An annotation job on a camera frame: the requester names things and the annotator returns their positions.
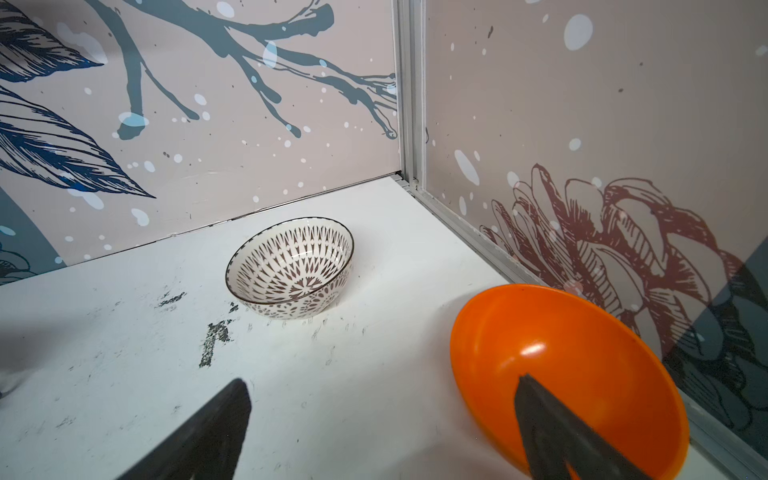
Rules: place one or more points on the orange plastic bowl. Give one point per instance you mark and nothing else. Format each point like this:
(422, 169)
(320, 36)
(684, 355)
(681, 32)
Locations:
(588, 359)

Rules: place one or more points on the white brown patterned bowl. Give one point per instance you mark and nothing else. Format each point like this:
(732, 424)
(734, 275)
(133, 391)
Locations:
(294, 269)

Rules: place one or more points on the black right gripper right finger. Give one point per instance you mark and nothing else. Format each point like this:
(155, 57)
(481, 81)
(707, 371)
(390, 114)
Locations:
(559, 445)

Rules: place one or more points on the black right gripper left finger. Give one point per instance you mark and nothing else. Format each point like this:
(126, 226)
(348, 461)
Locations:
(207, 446)

